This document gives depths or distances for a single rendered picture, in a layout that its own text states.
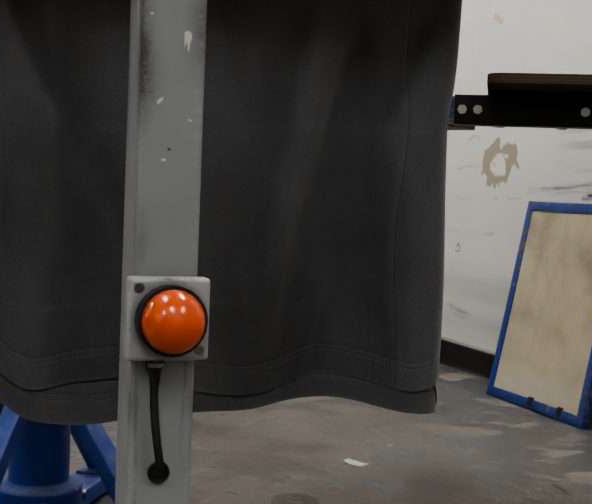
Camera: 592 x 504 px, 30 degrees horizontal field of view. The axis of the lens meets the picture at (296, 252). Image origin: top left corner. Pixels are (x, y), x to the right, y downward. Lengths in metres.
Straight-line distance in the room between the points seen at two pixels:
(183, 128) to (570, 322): 3.28
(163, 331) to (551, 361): 3.35
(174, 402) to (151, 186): 0.13
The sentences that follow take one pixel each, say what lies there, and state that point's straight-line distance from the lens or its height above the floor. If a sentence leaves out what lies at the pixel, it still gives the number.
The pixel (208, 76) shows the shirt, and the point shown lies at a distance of 0.96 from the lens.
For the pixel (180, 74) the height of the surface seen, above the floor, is 0.80.
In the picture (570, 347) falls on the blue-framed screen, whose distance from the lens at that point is 3.85.
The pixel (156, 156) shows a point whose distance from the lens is 0.66.
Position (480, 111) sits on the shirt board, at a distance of 2.09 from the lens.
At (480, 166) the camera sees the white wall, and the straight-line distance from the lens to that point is 4.68.
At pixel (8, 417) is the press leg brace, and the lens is 2.21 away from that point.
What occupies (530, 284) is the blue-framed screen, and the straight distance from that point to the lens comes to 4.13.
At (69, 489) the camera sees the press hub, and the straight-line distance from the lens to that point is 2.32.
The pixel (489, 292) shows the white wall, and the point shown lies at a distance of 4.58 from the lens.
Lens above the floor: 0.73
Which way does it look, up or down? 3 degrees down
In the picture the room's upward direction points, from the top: 2 degrees clockwise
